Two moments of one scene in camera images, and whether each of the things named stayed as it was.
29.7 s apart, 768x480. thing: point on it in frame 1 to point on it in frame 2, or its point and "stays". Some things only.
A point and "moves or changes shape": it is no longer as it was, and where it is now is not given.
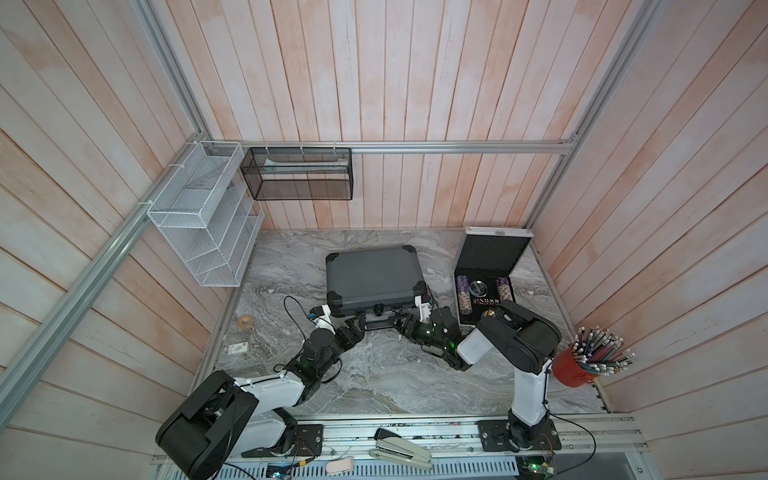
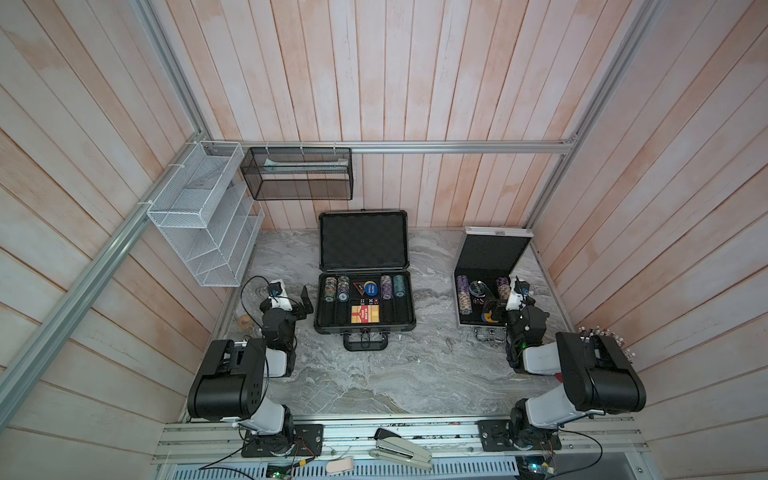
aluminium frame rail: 569,146 stays
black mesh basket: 299,173 stays
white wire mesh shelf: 208,215 stays
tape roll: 245,322 stays
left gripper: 357,335 to 297,308
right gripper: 410,320 to 500,308
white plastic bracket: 325,321 to 278,295
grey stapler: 392,447 stays
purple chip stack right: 504,289 stays
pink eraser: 339,465 stays
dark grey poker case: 373,279 moves or changes shape
